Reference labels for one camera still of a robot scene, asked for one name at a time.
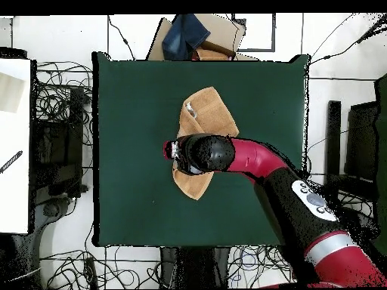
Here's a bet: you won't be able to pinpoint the tan terry towel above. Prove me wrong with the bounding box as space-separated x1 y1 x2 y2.
172 86 240 201

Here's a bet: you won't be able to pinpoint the dark green table cloth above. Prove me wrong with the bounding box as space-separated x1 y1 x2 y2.
91 51 311 248

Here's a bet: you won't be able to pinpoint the black equipment rack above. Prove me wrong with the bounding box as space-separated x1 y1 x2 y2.
31 87 89 206

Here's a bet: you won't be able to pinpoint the blue denim jeans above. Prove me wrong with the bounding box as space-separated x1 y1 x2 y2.
162 14 212 61

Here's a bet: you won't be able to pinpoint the black swivel chair base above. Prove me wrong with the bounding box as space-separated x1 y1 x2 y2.
33 196 76 290

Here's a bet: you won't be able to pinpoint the brown cardboard box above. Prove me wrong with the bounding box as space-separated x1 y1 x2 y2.
146 14 259 61

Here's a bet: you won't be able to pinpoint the white desk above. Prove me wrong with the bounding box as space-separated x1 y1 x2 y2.
0 57 33 235

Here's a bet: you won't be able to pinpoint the black ribbed rod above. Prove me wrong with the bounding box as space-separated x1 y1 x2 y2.
0 150 23 174

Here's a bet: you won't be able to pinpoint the beige paper sheet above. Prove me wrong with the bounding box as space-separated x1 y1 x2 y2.
0 72 26 114

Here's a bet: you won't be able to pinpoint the black chair panel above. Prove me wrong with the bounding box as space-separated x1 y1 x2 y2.
344 100 380 182

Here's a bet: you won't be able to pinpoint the thin black cable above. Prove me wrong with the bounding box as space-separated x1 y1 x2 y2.
107 14 136 60

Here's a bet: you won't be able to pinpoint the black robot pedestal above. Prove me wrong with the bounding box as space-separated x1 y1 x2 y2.
159 246 231 289

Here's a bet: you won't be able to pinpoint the black rectangular frame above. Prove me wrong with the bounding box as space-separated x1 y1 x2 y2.
231 13 277 53

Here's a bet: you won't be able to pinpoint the black upright post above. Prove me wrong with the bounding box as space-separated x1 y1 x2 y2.
324 100 342 185

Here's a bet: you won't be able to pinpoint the long black cable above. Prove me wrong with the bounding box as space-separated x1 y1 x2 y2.
310 13 387 65

